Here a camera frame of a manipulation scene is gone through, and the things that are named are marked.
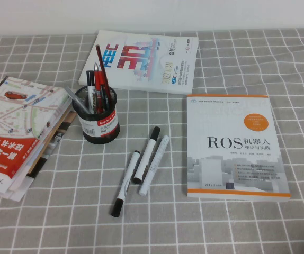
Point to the white paper booklets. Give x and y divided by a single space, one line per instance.
11 191

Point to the red pen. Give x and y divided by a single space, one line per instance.
99 82

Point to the thin white black-capped marker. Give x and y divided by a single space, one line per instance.
125 182

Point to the printed white black-capped marker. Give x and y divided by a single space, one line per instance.
91 79

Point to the all white marker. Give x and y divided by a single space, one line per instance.
154 165

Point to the dark photo magazine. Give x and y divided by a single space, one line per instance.
59 129

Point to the white HEEC magazine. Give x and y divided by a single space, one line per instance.
154 66

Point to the stack of map booklets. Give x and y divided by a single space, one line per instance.
17 119

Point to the thick white black-capped marker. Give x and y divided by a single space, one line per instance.
146 156

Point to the white orange ROS textbook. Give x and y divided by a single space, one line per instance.
234 158

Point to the black pen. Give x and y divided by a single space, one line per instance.
105 98

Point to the grey pen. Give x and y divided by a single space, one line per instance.
75 98

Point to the black mesh pen holder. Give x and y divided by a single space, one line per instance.
101 132

